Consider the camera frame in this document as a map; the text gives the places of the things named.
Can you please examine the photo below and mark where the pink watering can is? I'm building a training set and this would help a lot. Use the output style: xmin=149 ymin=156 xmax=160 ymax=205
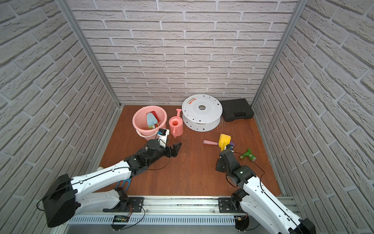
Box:
xmin=169 ymin=109 xmax=184 ymax=138

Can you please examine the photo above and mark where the red shovel wooden handle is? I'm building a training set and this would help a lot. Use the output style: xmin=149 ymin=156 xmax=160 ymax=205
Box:
xmin=149 ymin=111 xmax=160 ymax=125

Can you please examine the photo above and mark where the purple scoop pink handle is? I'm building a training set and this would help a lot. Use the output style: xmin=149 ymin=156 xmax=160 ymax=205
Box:
xmin=203 ymin=139 xmax=235 ymax=146

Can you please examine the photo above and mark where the teal trowel light handle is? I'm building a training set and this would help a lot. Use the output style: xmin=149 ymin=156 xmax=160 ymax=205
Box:
xmin=146 ymin=112 xmax=159 ymax=129

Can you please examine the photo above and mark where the pink plastic bucket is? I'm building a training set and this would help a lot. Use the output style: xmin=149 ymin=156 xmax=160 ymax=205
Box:
xmin=132 ymin=106 xmax=168 ymax=140

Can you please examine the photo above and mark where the yellow scoop blue tip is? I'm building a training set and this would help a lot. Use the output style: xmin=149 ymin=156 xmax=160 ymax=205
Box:
xmin=218 ymin=134 xmax=231 ymax=151

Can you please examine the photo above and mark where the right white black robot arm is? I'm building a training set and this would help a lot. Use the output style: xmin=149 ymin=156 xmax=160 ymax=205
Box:
xmin=216 ymin=149 xmax=317 ymax=234

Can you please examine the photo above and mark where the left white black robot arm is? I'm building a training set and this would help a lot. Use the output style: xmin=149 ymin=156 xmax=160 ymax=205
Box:
xmin=42 ymin=139 xmax=182 ymax=228

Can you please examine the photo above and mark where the black plastic tool case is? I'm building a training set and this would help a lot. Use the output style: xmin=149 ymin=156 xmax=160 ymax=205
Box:
xmin=220 ymin=98 xmax=254 ymax=122

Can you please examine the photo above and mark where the small green circuit board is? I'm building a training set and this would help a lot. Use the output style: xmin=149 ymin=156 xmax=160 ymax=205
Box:
xmin=113 ymin=215 xmax=130 ymax=224

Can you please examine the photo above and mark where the black round connector box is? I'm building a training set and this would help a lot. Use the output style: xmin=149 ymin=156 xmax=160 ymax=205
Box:
xmin=234 ymin=216 xmax=250 ymax=232

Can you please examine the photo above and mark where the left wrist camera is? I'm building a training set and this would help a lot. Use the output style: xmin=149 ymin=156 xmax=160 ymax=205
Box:
xmin=157 ymin=128 xmax=169 ymax=148

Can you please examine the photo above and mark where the white cable spool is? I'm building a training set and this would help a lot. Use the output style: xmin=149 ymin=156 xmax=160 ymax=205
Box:
xmin=182 ymin=94 xmax=223 ymax=132

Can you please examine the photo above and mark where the blue fork yellow handle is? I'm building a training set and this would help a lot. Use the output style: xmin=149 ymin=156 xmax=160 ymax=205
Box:
xmin=116 ymin=178 xmax=131 ymax=191

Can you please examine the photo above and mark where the aluminium front rail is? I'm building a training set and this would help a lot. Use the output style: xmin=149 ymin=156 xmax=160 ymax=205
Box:
xmin=59 ymin=195 xmax=300 ymax=217

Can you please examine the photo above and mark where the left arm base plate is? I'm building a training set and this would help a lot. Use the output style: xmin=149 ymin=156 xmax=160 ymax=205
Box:
xmin=103 ymin=197 xmax=144 ymax=213

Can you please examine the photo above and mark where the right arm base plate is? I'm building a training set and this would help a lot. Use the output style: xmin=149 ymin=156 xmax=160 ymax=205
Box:
xmin=218 ymin=197 xmax=245 ymax=214

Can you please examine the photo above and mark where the green hose nozzle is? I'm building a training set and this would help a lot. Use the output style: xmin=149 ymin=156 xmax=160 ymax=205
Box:
xmin=240 ymin=148 xmax=257 ymax=162

